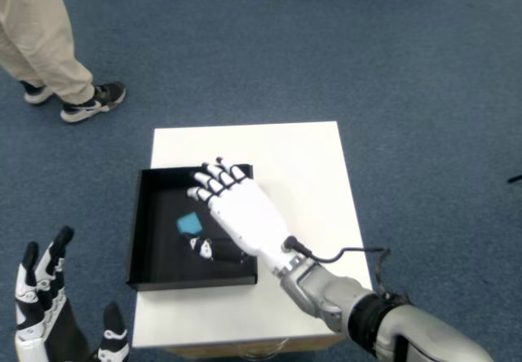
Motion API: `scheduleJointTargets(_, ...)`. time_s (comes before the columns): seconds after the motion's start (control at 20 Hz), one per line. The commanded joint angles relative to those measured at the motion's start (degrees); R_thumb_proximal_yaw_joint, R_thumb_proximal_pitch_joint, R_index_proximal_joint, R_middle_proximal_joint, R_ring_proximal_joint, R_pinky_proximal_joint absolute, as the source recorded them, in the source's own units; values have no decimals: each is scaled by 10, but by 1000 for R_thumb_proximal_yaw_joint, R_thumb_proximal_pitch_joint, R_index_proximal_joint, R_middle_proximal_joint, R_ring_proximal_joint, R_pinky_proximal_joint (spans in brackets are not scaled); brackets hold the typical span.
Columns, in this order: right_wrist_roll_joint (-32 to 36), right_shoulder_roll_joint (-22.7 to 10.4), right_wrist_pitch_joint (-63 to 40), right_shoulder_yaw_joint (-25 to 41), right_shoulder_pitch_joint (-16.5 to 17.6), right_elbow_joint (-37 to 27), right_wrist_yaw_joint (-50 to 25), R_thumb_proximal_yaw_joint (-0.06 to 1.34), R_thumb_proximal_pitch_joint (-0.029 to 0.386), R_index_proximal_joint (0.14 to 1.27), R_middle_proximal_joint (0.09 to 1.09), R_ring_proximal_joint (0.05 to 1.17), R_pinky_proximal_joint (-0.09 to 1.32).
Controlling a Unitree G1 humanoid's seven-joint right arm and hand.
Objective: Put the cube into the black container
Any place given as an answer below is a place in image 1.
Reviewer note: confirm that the small black floor object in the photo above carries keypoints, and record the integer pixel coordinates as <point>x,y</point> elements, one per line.
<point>515,178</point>

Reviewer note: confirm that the black white sneaker with swoosh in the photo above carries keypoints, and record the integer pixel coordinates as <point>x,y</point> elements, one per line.
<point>94,102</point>

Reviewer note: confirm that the beige trousers of person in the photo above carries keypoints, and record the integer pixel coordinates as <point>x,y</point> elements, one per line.
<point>36,23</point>

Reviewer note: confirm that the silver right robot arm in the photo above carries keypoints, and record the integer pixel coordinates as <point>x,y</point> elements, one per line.
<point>338,297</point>

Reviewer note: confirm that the white square table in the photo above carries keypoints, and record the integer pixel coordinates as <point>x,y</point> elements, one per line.
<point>306,154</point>

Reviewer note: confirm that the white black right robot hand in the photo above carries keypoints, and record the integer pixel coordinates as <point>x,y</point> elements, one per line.
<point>249,215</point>

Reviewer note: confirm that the black open box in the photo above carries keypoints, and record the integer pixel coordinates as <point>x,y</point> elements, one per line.
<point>163,256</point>

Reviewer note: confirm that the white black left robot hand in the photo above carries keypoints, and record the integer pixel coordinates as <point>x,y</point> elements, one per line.
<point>57,325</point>

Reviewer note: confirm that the small blue cube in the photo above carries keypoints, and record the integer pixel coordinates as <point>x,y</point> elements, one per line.
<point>189,223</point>

